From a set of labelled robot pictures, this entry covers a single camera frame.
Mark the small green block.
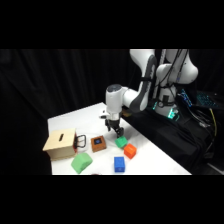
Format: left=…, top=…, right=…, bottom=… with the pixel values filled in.
left=114, top=135, right=129, bottom=150

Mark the red block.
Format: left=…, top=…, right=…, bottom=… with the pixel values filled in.
left=123, top=143, right=138, bottom=160

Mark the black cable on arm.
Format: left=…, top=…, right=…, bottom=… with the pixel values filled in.
left=156, top=49, right=188, bottom=101

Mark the wooden box with slot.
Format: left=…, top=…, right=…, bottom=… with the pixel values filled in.
left=42, top=128, right=79, bottom=162

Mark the brown block with blue square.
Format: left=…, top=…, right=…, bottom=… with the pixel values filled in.
left=90, top=135, right=108, bottom=154

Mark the black curtain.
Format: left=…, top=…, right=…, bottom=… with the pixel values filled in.
left=0, top=49, right=224, bottom=176

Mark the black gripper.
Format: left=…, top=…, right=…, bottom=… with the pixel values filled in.
left=104, top=118, right=125, bottom=139

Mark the large green rounded block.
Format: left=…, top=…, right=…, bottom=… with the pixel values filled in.
left=70, top=153, right=94, bottom=175

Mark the black metal handle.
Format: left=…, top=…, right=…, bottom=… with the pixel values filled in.
left=74, top=134, right=89, bottom=150

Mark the black robot stand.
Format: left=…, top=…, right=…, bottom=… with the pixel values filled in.
left=121, top=100, right=221, bottom=176

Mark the keyboard with blue backlight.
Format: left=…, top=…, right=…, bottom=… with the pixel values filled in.
left=195, top=91, right=220, bottom=108

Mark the yellow cable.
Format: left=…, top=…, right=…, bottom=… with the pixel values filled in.
left=209, top=108, right=218, bottom=138

